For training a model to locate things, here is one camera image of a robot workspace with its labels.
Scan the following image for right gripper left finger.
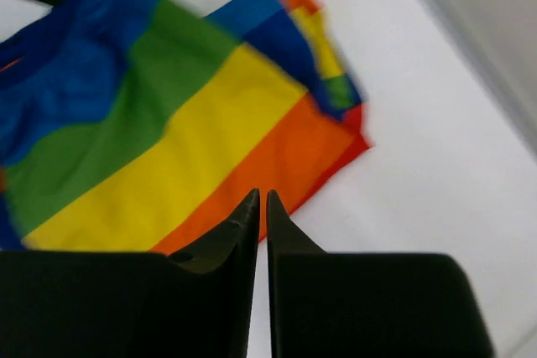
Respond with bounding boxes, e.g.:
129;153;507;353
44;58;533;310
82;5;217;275
1;189;260;357

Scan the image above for rainbow striped shorts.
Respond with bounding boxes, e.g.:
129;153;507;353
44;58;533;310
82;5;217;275
1;0;369;252

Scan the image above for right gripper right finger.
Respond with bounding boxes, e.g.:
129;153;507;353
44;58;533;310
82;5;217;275
266;191;494;357

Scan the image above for aluminium table edge rail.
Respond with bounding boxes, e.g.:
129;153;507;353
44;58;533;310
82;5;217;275
427;0;536;150

